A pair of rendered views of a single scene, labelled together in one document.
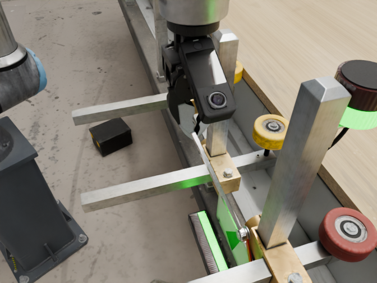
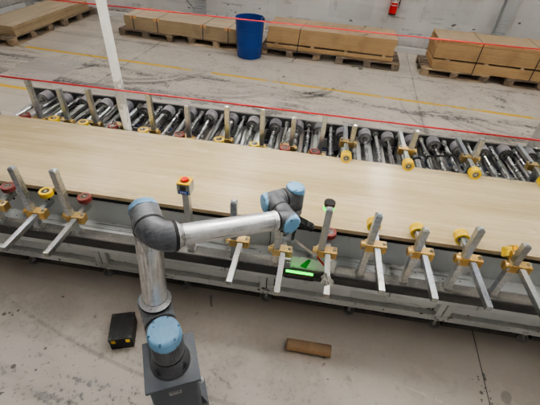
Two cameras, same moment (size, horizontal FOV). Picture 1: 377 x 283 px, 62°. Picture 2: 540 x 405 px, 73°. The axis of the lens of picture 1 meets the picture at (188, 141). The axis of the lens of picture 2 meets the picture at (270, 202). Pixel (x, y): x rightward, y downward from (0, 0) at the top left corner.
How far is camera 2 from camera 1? 1.65 m
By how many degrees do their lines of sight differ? 49
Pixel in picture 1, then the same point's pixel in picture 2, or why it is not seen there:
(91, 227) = not seen: hidden behind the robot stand
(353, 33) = (247, 175)
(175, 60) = not seen: hidden behind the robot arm
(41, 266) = not seen: outside the picture
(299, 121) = (328, 216)
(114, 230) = (205, 359)
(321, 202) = (304, 236)
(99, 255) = (218, 374)
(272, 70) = (255, 209)
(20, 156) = (190, 340)
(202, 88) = (308, 225)
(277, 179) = (324, 231)
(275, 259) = (327, 251)
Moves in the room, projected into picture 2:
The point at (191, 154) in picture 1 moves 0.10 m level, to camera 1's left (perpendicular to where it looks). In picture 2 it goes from (255, 261) to (247, 272)
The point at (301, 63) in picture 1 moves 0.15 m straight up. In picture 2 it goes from (256, 199) to (258, 181)
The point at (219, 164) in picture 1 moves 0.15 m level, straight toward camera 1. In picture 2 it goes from (284, 249) to (307, 261)
